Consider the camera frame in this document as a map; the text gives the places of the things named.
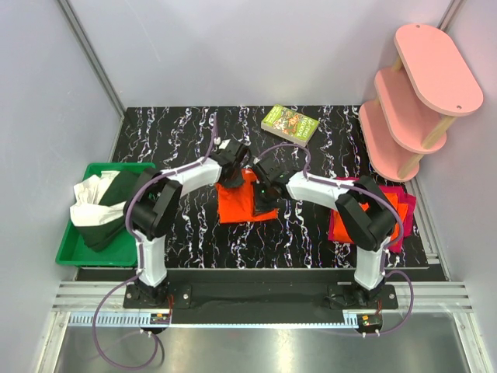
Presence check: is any folded orange t shirt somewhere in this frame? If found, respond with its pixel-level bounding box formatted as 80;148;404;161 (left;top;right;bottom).
332;190;409;244

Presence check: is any orange t shirt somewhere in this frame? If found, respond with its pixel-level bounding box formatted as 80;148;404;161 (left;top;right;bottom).
215;169;278;224
332;190;409;244

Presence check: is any green plastic bin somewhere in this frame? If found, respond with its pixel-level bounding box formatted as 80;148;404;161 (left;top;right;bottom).
56;162;155;267

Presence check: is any folded magenta t shirt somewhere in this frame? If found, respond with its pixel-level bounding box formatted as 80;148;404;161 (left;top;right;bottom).
326;176;417;253

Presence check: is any white t shirt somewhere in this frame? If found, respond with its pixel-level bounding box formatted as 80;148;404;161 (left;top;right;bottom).
70;170;126;228

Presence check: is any pink three-tier shelf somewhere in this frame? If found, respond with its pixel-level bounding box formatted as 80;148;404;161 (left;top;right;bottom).
359;23;484;182

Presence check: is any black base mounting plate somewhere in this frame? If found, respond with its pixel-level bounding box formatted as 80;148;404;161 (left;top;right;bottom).
123;282;399;324

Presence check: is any green paperback book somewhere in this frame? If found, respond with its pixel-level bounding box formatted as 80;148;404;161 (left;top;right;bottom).
261;105;319;147

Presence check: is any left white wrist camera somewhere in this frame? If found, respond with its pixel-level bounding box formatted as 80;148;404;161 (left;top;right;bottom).
217;139;231;150

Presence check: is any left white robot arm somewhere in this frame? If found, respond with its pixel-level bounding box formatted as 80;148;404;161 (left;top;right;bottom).
123;139;250;308

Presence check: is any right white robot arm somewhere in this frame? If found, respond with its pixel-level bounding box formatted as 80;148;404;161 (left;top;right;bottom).
252;156;403;309

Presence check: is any dark green t shirt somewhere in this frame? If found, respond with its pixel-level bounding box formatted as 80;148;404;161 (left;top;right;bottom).
80;169;139;252

